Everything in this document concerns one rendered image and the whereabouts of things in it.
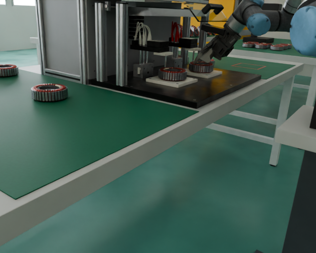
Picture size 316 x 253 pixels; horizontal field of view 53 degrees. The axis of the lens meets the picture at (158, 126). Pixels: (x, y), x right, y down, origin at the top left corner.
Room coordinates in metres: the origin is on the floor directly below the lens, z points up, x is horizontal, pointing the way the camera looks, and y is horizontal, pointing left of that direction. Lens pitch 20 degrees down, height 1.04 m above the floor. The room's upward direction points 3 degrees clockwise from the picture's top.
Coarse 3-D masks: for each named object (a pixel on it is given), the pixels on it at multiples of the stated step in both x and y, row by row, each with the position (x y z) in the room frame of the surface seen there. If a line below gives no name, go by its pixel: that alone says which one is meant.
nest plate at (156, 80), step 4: (156, 76) 1.26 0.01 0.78; (148, 80) 1.21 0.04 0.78; (152, 80) 1.20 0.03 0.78; (156, 80) 1.19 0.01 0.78; (160, 80) 1.19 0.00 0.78; (164, 80) 1.19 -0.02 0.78; (184, 80) 1.21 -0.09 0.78; (188, 80) 1.22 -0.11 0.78; (192, 80) 1.22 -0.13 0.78; (196, 80) 1.25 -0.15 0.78; (164, 84) 1.17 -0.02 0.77; (168, 84) 1.16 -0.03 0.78; (172, 84) 1.15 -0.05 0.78; (176, 84) 1.14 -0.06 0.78; (180, 84) 1.14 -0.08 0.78; (184, 84) 1.17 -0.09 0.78; (188, 84) 1.20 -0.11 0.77
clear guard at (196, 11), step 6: (126, 0) 1.23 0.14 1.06; (132, 0) 1.21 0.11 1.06; (138, 0) 1.20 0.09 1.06; (192, 6) 1.10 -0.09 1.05; (198, 6) 1.14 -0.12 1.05; (204, 6) 1.18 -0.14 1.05; (192, 12) 1.07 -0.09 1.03; (198, 12) 1.10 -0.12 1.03; (210, 12) 1.18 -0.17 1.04; (222, 12) 1.27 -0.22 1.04; (198, 18) 1.07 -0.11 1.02; (204, 18) 1.10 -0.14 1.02; (210, 18) 1.14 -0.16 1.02; (216, 18) 1.18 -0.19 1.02; (222, 18) 1.23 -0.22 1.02
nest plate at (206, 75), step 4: (188, 68) 1.49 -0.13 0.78; (188, 72) 1.39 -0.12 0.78; (192, 72) 1.39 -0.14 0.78; (196, 72) 1.40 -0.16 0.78; (200, 72) 1.40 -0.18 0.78; (212, 72) 1.42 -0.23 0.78; (216, 72) 1.42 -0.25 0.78; (220, 72) 1.44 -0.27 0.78; (200, 76) 1.35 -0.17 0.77; (204, 76) 1.34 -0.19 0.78; (208, 76) 1.34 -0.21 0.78; (212, 76) 1.37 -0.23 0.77
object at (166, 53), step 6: (150, 42) 1.26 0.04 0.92; (156, 42) 1.24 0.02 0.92; (162, 42) 1.25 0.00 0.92; (168, 42) 1.28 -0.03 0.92; (132, 48) 1.31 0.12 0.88; (138, 48) 1.29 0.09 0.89; (144, 48) 1.27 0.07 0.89; (150, 48) 1.26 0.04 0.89; (156, 48) 1.24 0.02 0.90; (162, 48) 1.25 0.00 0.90; (168, 48) 1.28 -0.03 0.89; (144, 54) 1.32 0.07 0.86; (156, 54) 1.25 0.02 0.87; (162, 54) 1.23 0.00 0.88; (168, 54) 1.25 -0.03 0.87; (144, 60) 1.32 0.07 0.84
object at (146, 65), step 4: (136, 64) 1.29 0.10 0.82; (140, 64) 1.29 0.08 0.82; (144, 64) 1.29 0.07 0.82; (148, 64) 1.31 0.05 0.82; (152, 64) 1.33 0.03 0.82; (136, 68) 1.29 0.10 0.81; (140, 68) 1.28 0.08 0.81; (144, 68) 1.28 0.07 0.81; (148, 68) 1.31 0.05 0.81; (152, 68) 1.33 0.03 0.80; (136, 72) 1.29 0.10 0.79; (140, 72) 1.28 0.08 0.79; (144, 72) 1.28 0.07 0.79; (148, 72) 1.31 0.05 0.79; (152, 72) 1.33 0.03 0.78; (136, 76) 1.29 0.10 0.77; (140, 76) 1.28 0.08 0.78; (144, 76) 1.29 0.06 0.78; (148, 76) 1.31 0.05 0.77
